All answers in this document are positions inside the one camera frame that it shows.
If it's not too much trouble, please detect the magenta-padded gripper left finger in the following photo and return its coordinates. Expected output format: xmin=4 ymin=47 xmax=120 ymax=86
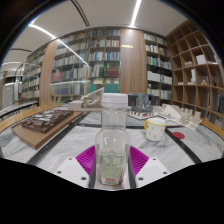
xmin=54 ymin=145 xmax=98 ymax=189

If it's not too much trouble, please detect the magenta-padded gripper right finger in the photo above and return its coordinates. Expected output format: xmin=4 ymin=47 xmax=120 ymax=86
xmin=128 ymin=145 xmax=171 ymax=189

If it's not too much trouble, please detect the clear plastic drink bottle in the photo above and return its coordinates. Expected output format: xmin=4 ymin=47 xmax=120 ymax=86
xmin=94 ymin=92 xmax=132 ymax=186

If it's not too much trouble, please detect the white mug with yellow rim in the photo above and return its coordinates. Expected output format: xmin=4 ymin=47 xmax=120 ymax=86
xmin=143 ymin=117 xmax=169 ymax=142

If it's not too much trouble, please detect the flat round red coaster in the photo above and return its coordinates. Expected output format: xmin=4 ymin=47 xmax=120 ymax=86
xmin=171 ymin=131 xmax=186 ymax=140

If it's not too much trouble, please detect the brown model on wooden board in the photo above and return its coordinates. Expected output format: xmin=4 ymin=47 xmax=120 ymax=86
xmin=10 ymin=109 xmax=85 ymax=150

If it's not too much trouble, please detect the white city block model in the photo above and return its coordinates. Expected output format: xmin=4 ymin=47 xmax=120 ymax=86
xmin=153 ymin=103 xmax=203 ymax=131

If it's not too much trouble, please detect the dark grey architectural model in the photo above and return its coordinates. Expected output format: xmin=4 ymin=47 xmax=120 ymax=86
xmin=126 ymin=93 xmax=161 ymax=120

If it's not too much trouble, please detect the white arched architectural model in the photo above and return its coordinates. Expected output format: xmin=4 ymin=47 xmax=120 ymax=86
xmin=67 ymin=87 xmax=105 ymax=113

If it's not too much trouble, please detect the wooden cubby shelf unit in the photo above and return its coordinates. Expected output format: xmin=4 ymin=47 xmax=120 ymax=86
xmin=166 ymin=20 xmax=224 ymax=129

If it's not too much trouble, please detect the straight ceiling light strip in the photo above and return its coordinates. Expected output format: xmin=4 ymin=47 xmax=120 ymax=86
xmin=129 ymin=0 xmax=143 ymax=28

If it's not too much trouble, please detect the wall bookshelf full of books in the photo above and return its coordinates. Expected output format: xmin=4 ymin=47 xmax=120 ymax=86
xmin=19 ymin=28 xmax=174 ymax=104

